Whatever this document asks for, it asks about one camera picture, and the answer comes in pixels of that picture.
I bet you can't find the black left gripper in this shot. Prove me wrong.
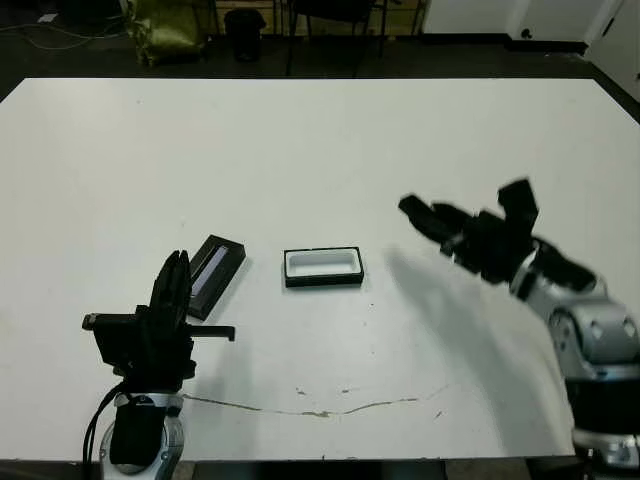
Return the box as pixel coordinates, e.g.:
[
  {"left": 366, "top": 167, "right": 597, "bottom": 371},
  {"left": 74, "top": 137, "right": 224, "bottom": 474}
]
[{"left": 82, "top": 250, "right": 236, "bottom": 389}]

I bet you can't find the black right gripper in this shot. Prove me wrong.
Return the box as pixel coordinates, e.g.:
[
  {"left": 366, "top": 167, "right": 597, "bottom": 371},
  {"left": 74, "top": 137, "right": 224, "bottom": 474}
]
[{"left": 414, "top": 202, "right": 534, "bottom": 286}]

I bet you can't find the slim black camera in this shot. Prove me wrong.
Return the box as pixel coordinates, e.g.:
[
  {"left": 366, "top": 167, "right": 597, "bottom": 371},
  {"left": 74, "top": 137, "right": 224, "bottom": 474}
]
[{"left": 398, "top": 195, "right": 441, "bottom": 226}]

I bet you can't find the black box lid with window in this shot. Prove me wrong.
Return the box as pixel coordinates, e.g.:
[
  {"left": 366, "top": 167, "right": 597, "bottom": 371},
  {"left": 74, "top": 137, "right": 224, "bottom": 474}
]
[{"left": 187, "top": 233, "right": 248, "bottom": 322}]

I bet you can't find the black box with white insert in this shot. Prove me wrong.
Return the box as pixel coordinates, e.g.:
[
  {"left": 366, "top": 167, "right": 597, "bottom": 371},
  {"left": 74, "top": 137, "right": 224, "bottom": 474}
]
[{"left": 283, "top": 245, "right": 367, "bottom": 289}]

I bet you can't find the black chair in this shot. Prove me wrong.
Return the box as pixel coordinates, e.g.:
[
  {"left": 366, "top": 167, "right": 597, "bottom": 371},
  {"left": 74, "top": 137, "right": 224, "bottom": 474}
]
[{"left": 284, "top": 0, "right": 389, "bottom": 79}]

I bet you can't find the large crinkled plastic bag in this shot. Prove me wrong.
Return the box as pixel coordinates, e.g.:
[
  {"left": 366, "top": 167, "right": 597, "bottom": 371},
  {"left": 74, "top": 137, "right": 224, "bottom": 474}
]
[{"left": 124, "top": 0, "right": 207, "bottom": 69}]

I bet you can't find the black trash bin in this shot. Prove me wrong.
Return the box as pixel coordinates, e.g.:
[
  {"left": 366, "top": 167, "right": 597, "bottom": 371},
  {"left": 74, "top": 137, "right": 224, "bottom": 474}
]
[{"left": 223, "top": 9, "right": 267, "bottom": 64}]

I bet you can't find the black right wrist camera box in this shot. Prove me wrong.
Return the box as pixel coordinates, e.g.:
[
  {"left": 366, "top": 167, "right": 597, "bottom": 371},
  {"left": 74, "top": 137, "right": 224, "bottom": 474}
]
[{"left": 497, "top": 176, "right": 541, "bottom": 236}]

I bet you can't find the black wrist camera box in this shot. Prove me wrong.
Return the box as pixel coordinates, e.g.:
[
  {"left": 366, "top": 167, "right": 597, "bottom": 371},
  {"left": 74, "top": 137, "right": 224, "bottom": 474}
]
[
  {"left": 497, "top": 176, "right": 541, "bottom": 236},
  {"left": 93, "top": 324, "right": 146, "bottom": 370}
]

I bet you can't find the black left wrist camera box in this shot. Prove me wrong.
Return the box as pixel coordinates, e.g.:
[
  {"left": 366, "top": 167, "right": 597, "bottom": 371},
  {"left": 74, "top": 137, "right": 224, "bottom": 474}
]
[{"left": 93, "top": 324, "right": 146, "bottom": 370}]

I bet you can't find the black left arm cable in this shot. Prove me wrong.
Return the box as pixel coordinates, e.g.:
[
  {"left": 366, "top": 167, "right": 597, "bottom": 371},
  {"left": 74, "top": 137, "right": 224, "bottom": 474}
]
[{"left": 82, "top": 382, "right": 129, "bottom": 480}]

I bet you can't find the thin white floor cable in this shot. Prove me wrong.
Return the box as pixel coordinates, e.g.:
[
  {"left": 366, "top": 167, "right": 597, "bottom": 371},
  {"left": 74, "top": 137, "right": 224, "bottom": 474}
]
[{"left": 0, "top": 15, "right": 126, "bottom": 51}]

